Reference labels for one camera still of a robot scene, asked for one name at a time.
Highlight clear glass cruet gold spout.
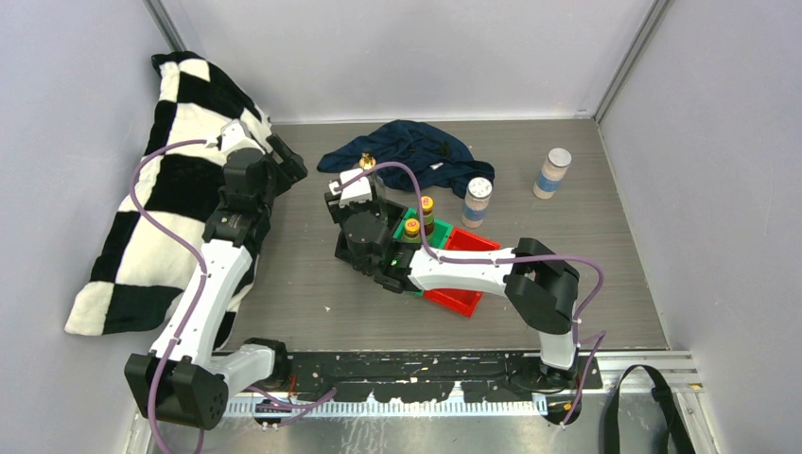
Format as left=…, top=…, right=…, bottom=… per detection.
left=358, top=152, right=388, bottom=219

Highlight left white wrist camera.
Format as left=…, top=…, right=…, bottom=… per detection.
left=218, top=119, right=259, bottom=156

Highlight red plastic bin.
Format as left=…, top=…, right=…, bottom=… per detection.
left=423, top=227, right=499, bottom=318

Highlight sauce bottle yellow cap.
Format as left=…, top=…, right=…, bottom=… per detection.
left=420, top=196, right=435, bottom=236
left=402, top=218, right=422, bottom=243

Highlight spice jar perforated lid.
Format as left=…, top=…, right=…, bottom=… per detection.
left=462, top=177, right=493, bottom=228

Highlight green plastic bin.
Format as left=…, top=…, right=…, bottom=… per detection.
left=388, top=208, right=453, bottom=270

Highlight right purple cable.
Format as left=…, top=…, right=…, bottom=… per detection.
left=335, top=161, right=608, bottom=428

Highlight purple cable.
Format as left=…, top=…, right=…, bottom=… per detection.
left=130, top=138, right=220, bottom=454
left=335, top=161, right=608, bottom=428

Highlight black white checkered blanket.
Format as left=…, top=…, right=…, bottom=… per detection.
left=65, top=51, right=271, bottom=336

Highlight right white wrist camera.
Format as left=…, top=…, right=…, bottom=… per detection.
left=328, top=168, right=374, bottom=208

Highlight black plastic bin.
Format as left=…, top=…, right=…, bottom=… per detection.
left=334, top=192, right=409, bottom=276

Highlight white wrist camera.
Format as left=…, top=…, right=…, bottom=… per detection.
left=218, top=119, right=259, bottom=156
left=328, top=168, right=374, bottom=208

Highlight black strap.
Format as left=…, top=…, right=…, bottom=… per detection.
left=602, top=364, right=697, bottom=454

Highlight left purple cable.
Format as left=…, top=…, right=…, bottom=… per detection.
left=130, top=138, right=220, bottom=454

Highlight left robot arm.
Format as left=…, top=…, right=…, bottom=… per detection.
left=124, top=133, right=308, bottom=430

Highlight dark blue shorts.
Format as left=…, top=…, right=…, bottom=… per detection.
left=317, top=120, right=496, bottom=198

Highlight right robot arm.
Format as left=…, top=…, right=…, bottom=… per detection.
left=324, top=192, right=579, bottom=389

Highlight spice jar plain lid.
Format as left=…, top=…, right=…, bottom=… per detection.
left=532, top=148, right=572, bottom=200

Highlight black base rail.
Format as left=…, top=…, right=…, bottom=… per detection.
left=255, top=350, right=602, bottom=403

